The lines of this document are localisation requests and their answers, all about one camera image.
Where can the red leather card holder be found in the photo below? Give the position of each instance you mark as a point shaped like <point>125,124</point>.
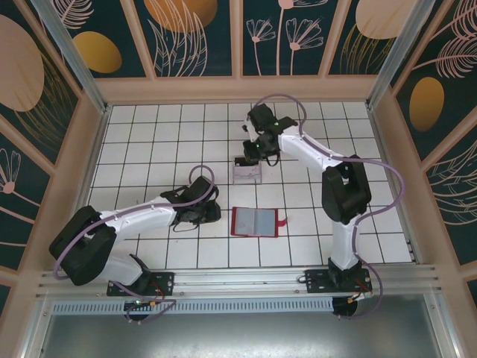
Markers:
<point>257,222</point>

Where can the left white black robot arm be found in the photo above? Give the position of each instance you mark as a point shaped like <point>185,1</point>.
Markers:
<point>141,220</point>

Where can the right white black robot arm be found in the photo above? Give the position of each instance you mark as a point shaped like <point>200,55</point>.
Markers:
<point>344,242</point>

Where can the clear acrylic card stand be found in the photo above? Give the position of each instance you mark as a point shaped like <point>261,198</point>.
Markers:
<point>247,175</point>

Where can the grey metal sheet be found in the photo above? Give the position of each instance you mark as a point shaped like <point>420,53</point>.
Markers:
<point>238,335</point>

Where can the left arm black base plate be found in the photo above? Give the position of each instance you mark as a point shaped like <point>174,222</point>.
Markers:
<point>164,281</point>

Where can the long aluminium mounting rail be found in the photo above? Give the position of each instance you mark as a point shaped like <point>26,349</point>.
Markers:
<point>238,279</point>

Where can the aluminium side rail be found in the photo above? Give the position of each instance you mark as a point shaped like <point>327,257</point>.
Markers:
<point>94,156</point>
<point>384,149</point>

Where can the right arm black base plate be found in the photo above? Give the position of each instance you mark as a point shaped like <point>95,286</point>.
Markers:
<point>316,281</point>

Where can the aluminium frame post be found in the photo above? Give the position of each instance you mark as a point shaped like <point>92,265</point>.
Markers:
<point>74,63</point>
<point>395,52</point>

